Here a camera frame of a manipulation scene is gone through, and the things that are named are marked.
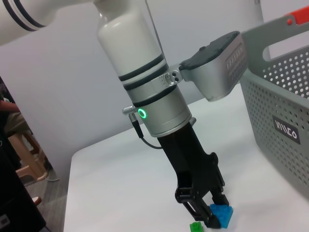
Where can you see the black computer monitor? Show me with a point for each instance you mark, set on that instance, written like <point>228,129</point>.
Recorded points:
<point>14,193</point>

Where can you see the green rectangular brick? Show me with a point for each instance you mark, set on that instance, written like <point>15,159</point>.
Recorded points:
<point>195,227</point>

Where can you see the grey perforated storage bin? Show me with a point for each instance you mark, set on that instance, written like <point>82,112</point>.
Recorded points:
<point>272,108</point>

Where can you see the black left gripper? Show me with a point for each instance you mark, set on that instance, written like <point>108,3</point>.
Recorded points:
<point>190,164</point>

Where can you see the orange-red background bar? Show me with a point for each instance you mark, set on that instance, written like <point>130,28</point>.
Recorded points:
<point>299,15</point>

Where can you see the blue square brick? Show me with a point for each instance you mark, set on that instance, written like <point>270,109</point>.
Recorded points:
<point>224,215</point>

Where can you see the beige plastic stool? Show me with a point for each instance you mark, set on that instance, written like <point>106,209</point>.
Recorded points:
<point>31,159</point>

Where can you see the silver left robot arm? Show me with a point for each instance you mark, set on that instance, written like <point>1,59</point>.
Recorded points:
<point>135,60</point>

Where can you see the seated person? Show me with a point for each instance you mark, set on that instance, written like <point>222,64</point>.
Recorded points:
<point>9,116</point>

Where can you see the left wrist camera housing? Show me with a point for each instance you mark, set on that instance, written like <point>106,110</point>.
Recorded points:
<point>217,70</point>

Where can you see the white red sneaker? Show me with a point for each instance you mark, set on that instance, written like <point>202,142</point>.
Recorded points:
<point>36,200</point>

